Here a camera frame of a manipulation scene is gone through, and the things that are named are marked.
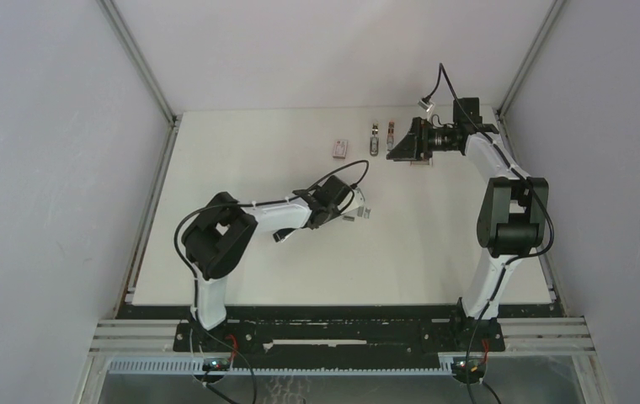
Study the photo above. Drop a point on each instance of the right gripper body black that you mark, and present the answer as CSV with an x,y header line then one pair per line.
x,y
439,139

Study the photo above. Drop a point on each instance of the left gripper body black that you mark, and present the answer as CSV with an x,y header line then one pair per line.
x,y
334,212

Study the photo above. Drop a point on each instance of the pink and white stapler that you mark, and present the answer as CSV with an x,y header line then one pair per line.
x,y
390,135

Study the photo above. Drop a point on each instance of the grey small stapler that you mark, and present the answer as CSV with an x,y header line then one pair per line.
x,y
374,140

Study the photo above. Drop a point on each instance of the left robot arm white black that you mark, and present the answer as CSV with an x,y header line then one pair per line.
x,y
211,240

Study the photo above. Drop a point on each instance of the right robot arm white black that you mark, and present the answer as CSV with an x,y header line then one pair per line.
x,y
512,219

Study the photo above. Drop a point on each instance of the staple box red white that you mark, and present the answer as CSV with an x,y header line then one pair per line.
x,y
340,149

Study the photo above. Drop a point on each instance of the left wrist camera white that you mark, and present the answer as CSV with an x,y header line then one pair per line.
x,y
358,201

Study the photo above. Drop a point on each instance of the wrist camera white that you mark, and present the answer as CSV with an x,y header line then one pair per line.
x,y
358,201
425,103

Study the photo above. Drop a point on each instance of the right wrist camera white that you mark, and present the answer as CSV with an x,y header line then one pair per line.
x,y
425,103

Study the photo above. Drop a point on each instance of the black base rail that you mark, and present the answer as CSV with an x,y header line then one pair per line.
x,y
341,337

